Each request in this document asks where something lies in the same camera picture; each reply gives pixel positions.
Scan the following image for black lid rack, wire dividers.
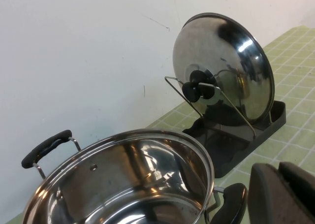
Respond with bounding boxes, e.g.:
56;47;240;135
164;75;287;178

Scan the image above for green white-checked tablecloth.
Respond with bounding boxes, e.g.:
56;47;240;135
145;24;315;192

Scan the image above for stainless steel pot, black handles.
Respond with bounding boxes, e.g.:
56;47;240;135
21;128;248;224

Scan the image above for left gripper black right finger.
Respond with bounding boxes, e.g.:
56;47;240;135
280;161;315;224

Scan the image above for steel pot lid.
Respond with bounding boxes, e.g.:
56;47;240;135
173;12;276;125

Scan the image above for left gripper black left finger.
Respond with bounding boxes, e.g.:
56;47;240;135
247;162;310;224

